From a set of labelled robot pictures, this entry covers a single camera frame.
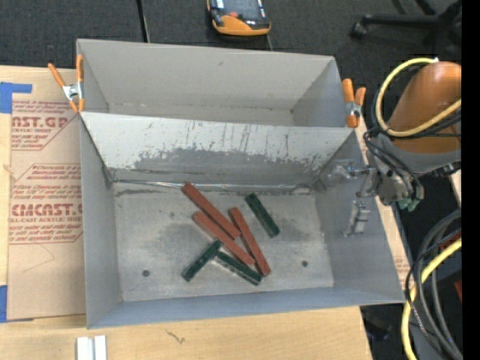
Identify brown cardboard board, red print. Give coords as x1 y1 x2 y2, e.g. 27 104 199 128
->
0 64 416 322

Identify red-brown flat block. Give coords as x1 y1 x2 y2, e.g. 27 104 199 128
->
191 211 257 267
228 206 272 278
181 182 242 239

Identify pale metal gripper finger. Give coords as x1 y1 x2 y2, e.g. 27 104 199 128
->
325 160 371 183
343 199 371 237

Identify dark green flat block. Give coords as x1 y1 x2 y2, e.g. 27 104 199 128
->
181 238 224 283
244 192 281 239
213 250 263 287

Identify grey metal bin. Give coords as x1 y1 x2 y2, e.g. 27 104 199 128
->
76 38 407 330

